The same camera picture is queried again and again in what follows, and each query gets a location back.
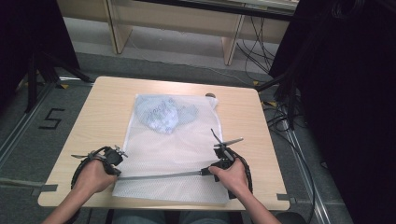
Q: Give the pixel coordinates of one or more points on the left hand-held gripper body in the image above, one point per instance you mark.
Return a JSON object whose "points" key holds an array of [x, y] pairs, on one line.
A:
{"points": [[112, 157]]}

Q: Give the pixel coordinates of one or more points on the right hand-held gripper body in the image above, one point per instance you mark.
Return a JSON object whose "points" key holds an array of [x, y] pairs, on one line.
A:
{"points": [[224, 155]]}

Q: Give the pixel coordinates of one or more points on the white mesh laundry bag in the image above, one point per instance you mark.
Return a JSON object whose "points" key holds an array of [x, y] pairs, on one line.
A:
{"points": [[174, 152]]}

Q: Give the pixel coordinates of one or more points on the person's left hand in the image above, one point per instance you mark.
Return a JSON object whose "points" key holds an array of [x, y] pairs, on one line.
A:
{"points": [[93, 179]]}

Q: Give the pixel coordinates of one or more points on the person's right hand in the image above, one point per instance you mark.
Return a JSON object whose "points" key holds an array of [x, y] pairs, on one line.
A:
{"points": [[232, 180]]}

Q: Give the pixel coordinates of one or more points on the person's right leg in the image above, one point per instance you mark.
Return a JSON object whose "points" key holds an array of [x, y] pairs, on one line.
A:
{"points": [[205, 217]]}

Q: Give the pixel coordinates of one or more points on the person's leg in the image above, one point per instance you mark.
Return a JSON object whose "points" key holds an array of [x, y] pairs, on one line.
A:
{"points": [[140, 217], [205, 217]]}

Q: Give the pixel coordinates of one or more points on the person's left leg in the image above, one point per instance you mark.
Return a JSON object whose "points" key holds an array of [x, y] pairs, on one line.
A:
{"points": [[140, 217]]}

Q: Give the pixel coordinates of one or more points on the dark round table grommet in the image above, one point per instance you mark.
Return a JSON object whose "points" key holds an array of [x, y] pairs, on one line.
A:
{"points": [[210, 95]]}

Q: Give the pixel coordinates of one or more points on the grey patterned garment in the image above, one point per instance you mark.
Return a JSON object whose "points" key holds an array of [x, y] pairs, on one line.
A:
{"points": [[162, 113]]}

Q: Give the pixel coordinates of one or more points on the grey tape strip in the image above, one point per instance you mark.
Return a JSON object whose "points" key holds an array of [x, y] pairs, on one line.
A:
{"points": [[285, 197]]}

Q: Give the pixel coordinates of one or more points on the yellow black floor marker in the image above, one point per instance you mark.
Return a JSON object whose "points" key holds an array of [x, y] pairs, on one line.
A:
{"points": [[64, 86], [256, 83]]}

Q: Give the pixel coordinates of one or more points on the black metal stand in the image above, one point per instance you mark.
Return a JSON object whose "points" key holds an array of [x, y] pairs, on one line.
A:
{"points": [[291, 102]]}

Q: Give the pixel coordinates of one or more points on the black tripod stand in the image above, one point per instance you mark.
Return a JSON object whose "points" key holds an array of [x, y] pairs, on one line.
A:
{"points": [[32, 81]]}

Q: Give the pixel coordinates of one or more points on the black curtain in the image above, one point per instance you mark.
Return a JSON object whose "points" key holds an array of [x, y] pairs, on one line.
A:
{"points": [[348, 93], [28, 37]]}

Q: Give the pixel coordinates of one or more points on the light wooden desk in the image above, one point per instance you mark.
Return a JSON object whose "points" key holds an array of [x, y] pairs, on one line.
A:
{"points": [[174, 18]]}

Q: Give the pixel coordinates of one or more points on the metal floor rail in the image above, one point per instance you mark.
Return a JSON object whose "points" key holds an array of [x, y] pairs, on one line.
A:
{"points": [[308, 174], [21, 124]]}

